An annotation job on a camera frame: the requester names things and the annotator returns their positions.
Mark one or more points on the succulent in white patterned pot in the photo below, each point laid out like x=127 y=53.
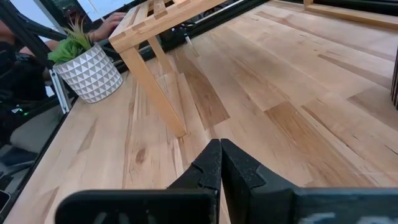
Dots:
x=90 y=74

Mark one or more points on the grey seat cushion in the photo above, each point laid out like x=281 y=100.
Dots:
x=34 y=133

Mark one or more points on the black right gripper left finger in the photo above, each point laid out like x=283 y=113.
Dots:
x=199 y=174

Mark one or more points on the wooden slatted shelf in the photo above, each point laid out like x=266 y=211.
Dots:
x=146 y=28

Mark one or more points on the silver metal bracket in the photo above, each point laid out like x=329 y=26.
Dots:
x=60 y=90

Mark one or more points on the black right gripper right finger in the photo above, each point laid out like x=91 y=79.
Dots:
x=242 y=177

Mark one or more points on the person's hand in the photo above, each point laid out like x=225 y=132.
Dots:
x=107 y=26

